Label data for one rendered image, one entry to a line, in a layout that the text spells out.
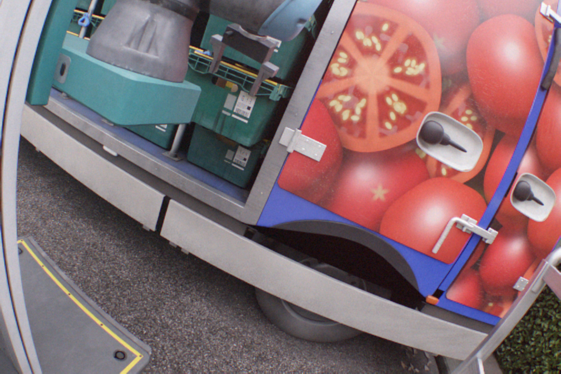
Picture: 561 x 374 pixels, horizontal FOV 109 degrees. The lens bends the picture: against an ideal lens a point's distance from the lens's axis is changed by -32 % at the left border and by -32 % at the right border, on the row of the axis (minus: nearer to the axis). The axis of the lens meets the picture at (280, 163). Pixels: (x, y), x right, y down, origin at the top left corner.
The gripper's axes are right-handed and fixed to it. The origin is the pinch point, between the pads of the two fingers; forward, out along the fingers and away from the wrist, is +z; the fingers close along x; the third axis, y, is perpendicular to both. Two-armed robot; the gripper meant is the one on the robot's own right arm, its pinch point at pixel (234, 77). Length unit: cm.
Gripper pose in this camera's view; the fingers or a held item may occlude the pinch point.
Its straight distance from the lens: 82.6
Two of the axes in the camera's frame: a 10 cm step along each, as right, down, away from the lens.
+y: -3.3, 5.1, -8.0
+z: -4.1, 6.8, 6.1
